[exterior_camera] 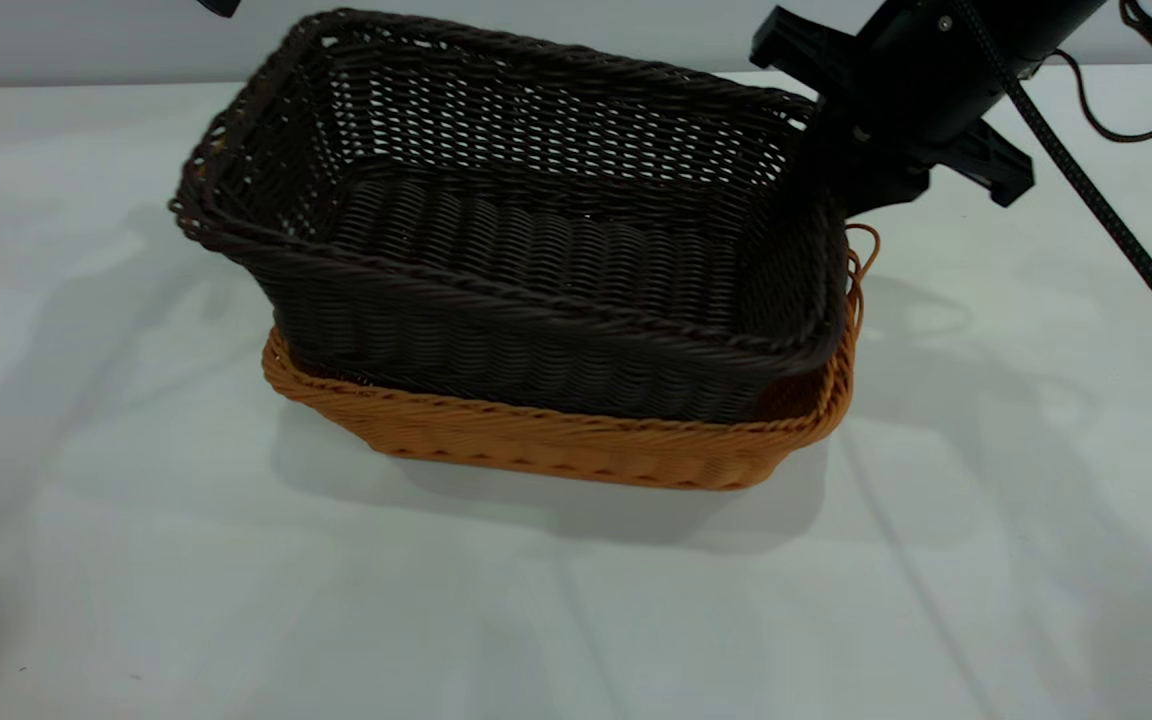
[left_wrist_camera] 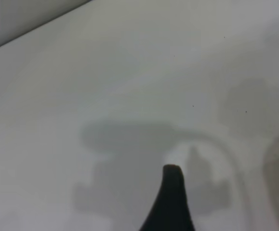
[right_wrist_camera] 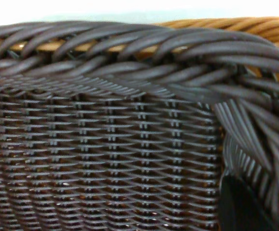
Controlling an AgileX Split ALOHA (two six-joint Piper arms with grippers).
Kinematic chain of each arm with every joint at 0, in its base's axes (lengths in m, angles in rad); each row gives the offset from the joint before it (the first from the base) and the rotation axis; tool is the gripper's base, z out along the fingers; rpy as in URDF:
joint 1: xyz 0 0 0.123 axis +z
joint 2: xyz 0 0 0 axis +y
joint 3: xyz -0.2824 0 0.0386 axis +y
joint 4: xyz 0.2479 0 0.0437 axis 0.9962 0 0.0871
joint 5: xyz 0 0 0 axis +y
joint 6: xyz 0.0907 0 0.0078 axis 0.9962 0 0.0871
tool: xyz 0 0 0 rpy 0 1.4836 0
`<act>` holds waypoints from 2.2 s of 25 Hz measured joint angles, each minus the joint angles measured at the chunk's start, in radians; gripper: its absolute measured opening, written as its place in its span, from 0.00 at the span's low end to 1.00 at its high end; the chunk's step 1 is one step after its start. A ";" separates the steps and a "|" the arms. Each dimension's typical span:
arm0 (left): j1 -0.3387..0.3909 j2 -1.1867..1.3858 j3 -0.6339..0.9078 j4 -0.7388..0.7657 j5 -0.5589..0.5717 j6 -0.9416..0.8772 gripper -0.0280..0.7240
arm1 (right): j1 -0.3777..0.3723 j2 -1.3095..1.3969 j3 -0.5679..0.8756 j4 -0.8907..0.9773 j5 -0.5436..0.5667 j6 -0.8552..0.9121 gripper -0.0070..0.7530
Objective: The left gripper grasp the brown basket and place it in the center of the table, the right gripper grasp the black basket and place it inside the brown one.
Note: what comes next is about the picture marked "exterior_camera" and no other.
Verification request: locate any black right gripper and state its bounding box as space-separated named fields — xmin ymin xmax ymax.
xmin=750 ymin=0 xmax=1035 ymax=219

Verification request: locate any dark brown wicker basket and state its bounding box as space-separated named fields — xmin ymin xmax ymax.
xmin=169 ymin=8 xmax=849 ymax=426

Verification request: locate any orange-brown wicker basket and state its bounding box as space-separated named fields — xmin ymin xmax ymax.
xmin=262 ymin=224 xmax=881 ymax=491

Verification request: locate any black braided cable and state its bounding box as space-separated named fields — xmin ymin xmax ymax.
xmin=951 ymin=0 xmax=1152 ymax=373

